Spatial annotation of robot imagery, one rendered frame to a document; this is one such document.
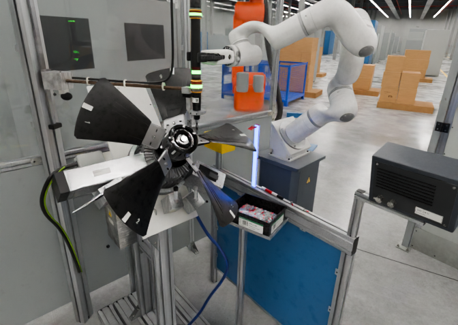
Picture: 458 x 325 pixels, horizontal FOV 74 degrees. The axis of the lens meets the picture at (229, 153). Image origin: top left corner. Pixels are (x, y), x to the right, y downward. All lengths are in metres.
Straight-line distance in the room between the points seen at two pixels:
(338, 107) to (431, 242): 1.64
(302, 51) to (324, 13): 7.98
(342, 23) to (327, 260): 0.95
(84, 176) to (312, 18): 0.97
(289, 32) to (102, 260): 1.70
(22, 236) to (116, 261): 0.60
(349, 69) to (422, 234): 1.77
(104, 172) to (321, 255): 0.96
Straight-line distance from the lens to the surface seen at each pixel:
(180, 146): 1.12
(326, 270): 1.49
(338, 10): 1.23
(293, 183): 1.73
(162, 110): 1.28
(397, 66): 8.53
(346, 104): 1.53
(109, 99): 1.14
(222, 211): 1.13
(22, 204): 1.86
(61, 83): 1.46
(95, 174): 1.17
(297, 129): 1.71
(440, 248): 2.88
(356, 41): 1.26
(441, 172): 1.06
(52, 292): 2.18
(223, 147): 1.64
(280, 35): 1.25
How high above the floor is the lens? 1.58
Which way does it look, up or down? 21 degrees down
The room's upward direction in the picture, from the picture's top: 1 degrees clockwise
